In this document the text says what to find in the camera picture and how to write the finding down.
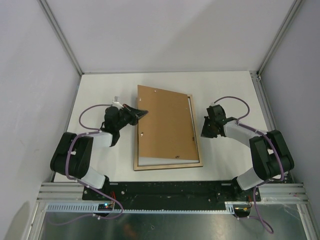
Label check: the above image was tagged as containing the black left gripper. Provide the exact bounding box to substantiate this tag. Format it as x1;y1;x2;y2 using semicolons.
115;104;148;131

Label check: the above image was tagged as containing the brown frame backing board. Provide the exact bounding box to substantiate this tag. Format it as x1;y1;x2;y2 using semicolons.
137;85;199;161

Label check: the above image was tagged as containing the wooden picture frame black front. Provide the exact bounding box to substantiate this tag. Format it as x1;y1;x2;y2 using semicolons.
133;94;203;171

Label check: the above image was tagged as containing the building photo print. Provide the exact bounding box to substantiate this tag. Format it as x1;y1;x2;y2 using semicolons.
137;96;199;167

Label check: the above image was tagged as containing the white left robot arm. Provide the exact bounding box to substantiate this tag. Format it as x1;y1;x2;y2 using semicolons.
50;102;149;200

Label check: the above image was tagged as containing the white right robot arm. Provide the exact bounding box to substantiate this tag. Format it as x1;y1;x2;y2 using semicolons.
201;104;295;201

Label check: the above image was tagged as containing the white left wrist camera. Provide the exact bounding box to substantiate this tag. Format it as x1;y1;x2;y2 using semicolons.
112;96;123;108

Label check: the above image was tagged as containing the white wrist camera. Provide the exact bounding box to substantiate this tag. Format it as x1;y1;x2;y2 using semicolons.
112;96;123;108
210;102;218;108

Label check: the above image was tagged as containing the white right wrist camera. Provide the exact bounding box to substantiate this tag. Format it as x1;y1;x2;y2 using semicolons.
210;102;218;108

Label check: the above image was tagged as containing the white slotted cable duct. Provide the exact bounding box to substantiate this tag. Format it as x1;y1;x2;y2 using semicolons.
46;202;249;215

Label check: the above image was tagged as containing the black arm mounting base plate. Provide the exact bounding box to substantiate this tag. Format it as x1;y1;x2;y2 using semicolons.
82;180;261;211

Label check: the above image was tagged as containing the aluminium table edge rail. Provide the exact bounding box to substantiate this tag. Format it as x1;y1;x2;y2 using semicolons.
249;70;306;201

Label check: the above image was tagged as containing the left aluminium corner post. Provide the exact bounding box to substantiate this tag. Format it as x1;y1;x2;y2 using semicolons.
37;0;84;77

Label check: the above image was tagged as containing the aluminium corner post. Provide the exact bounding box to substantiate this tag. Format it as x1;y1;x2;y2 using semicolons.
37;0;84;77
256;0;306;76

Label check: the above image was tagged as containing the right aluminium corner post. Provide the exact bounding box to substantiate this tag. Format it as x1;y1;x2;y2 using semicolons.
256;0;306;76

